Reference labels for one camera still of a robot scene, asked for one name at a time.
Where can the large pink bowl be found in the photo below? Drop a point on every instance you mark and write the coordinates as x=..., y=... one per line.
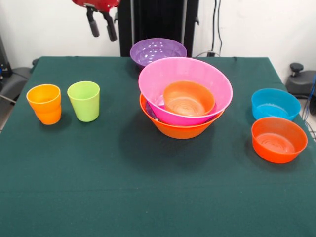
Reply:
x=185, y=71

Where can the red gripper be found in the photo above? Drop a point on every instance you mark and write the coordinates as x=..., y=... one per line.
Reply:
x=98, y=3

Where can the grey floor stand base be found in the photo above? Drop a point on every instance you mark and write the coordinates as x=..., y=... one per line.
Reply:
x=14, y=81
x=301, y=84

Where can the small red bowl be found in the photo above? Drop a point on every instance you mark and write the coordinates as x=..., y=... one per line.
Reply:
x=279, y=150
x=187, y=98

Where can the small black plug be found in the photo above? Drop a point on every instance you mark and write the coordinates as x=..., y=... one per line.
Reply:
x=210, y=53

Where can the small blue bowl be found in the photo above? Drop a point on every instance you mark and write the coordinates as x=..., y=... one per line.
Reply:
x=274, y=108

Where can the large orange bowl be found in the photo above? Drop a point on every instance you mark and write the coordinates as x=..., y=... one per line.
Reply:
x=177, y=132

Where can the orange cup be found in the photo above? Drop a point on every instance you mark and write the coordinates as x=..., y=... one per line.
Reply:
x=45, y=108

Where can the dark green tablecloth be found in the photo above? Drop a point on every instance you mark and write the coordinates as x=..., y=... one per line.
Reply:
x=98, y=185

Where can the black equipment case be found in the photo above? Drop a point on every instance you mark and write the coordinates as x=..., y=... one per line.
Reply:
x=4, y=56

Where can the green cup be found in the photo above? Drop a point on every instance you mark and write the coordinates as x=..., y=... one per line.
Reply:
x=85, y=106

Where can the purple bowl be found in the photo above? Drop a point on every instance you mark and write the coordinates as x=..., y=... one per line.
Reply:
x=151, y=112
x=153, y=49

